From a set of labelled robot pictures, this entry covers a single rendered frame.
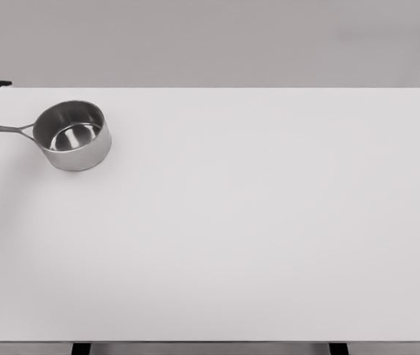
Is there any steel saucepan with long handle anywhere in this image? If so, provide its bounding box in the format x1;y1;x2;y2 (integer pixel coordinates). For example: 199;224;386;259
0;99;112;173

